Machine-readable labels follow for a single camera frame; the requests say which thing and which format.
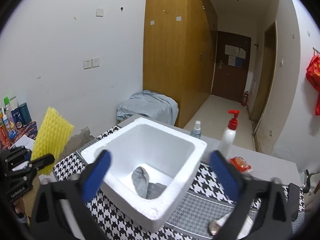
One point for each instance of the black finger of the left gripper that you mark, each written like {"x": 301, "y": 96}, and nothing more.
{"x": 42, "y": 162}

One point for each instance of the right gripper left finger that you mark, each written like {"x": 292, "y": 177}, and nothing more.
{"x": 92, "y": 176}

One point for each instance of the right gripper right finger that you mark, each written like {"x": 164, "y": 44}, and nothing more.
{"x": 230, "y": 178}

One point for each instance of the yellow foam sheet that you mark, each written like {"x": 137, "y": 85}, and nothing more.
{"x": 52, "y": 137}

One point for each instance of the grey fuzzy sock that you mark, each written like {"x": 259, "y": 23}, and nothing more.
{"x": 143, "y": 187}

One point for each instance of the red snack packet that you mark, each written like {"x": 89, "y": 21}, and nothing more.
{"x": 240, "y": 164}

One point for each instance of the white paper sheets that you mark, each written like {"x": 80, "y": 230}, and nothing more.
{"x": 25, "y": 141}

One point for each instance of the white pump bottle red top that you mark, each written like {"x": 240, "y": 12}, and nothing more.
{"x": 229, "y": 133}

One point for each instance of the metal spoon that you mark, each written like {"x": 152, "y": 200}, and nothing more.
{"x": 216, "y": 224}

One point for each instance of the green capped spray bottle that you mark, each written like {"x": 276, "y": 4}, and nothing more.
{"x": 8, "y": 110}

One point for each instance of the white foam box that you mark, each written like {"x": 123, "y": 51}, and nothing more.
{"x": 168, "y": 156}

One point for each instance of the small clear spray bottle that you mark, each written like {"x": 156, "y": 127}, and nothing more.
{"x": 196, "y": 132}

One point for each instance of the red fire extinguisher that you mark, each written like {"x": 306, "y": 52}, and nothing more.
{"x": 245, "y": 98}

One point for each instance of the grey blue bedding pile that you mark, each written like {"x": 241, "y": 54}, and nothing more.
{"x": 149, "y": 104}

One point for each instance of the side wooden door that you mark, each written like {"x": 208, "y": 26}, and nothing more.
{"x": 267, "y": 73}

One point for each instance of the dark brown entrance door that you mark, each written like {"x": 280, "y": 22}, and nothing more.
{"x": 233, "y": 54}

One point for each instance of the red hanging bag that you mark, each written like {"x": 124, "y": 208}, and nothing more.
{"x": 313, "y": 76}

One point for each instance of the wooden wardrobe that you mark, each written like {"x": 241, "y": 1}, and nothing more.
{"x": 179, "y": 52}

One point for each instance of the white wall socket pair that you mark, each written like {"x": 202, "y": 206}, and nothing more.
{"x": 91, "y": 63}

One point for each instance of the white wall switch plate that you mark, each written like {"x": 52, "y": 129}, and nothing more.
{"x": 99, "y": 12}

